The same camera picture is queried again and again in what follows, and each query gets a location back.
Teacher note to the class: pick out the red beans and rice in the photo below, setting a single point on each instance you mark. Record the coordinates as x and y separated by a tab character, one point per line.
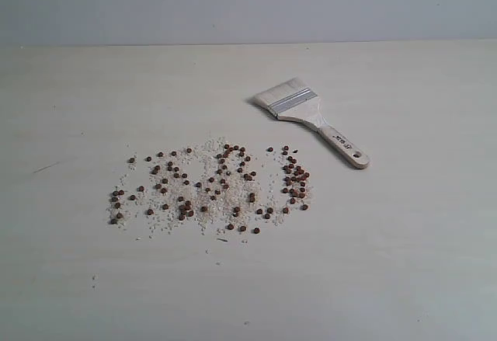
219	186

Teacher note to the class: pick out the wooden handle paint brush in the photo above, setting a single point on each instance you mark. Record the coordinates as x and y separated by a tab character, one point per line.
295	101

